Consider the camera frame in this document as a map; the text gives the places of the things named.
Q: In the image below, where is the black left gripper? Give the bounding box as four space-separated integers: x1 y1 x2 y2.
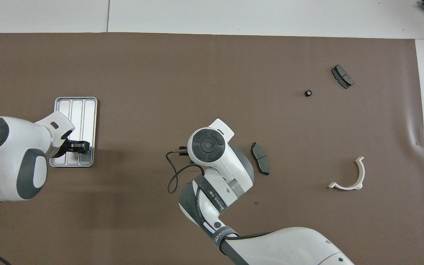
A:
60 132 91 155

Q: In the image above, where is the silver metal tray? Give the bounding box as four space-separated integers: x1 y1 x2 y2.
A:
49 97 98 168

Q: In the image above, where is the narrow dark grey brake pad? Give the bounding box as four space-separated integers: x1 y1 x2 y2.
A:
251 142 271 176

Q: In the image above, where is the brown table mat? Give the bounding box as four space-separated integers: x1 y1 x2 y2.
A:
0 32 424 265

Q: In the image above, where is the wide dark grey brake pad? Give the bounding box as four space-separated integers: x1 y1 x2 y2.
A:
331 64 355 89

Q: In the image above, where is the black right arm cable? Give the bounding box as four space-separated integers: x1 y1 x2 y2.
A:
167 149 205 194

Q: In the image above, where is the white curved plastic bracket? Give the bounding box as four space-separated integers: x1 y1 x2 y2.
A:
328 156 365 191

